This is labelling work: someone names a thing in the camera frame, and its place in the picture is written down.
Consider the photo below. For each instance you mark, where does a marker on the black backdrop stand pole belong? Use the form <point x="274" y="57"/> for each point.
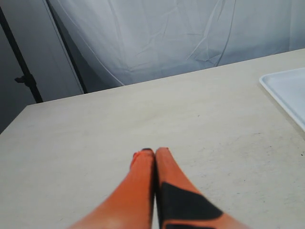
<point x="27" y="79"/>

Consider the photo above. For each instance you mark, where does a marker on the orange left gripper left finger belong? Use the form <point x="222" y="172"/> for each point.
<point x="130" y="205"/>

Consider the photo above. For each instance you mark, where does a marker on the white backdrop curtain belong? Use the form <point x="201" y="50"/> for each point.
<point x="121" y="42"/>

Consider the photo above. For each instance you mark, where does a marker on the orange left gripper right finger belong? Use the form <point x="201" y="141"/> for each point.
<point x="180" y="204"/>

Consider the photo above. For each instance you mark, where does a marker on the white rectangular plastic tray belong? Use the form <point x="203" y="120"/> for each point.
<point x="288" y="89"/>

